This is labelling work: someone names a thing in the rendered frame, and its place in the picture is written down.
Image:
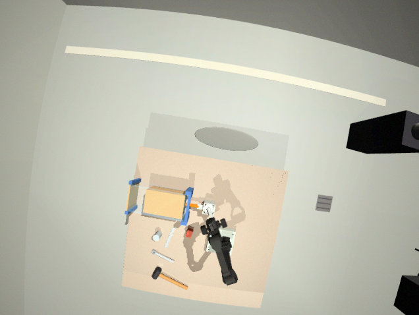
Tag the hammer with black head and wooden handle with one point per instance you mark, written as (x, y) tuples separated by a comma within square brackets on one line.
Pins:
[(158, 273)]

